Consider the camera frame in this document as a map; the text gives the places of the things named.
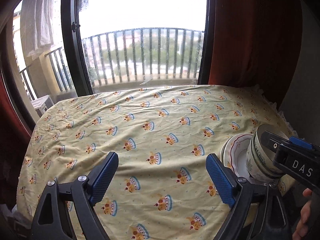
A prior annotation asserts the floral white plate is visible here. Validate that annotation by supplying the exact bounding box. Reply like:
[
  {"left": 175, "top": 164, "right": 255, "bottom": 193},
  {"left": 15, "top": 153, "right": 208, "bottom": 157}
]
[{"left": 219, "top": 133, "right": 253, "bottom": 182}]

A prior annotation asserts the patterned white bowl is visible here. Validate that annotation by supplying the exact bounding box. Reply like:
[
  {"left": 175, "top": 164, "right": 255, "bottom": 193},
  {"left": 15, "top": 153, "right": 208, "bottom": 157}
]
[{"left": 246, "top": 124, "right": 288, "bottom": 183}]

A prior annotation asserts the white air conditioner unit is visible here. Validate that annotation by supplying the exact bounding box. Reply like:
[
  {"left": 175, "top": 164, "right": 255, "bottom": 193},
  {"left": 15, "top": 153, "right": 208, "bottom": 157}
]
[{"left": 31, "top": 95, "right": 54, "bottom": 117}]

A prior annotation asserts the person's right hand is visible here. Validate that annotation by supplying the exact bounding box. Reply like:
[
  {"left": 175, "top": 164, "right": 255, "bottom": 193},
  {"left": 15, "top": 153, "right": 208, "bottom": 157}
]
[{"left": 292, "top": 200, "right": 311, "bottom": 240}]

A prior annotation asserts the black window frame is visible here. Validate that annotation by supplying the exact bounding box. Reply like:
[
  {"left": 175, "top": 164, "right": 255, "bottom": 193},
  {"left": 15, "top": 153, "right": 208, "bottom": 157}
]
[{"left": 61, "top": 0, "right": 93, "bottom": 96}]

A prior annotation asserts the hanging white laundry cloth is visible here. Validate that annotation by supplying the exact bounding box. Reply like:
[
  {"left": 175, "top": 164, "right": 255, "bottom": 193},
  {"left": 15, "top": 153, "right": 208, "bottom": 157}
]
[{"left": 20, "top": 0, "right": 54, "bottom": 59}]

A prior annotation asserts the yellow crown-print tablecloth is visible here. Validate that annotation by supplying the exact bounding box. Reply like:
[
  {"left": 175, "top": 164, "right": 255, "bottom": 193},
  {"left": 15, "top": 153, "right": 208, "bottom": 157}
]
[{"left": 17, "top": 86, "right": 293, "bottom": 239}]

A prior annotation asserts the red curtain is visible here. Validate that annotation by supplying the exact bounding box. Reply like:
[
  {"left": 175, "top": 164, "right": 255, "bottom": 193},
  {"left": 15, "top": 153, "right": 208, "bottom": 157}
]
[{"left": 208, "top": 0, "right": 303, "bottom": 104}]

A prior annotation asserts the balcony railing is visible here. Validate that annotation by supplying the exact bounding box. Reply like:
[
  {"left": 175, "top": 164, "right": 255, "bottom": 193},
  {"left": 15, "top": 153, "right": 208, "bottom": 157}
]
[{"left": 82, "top": 27, "right": 204, "bottom": 88}]

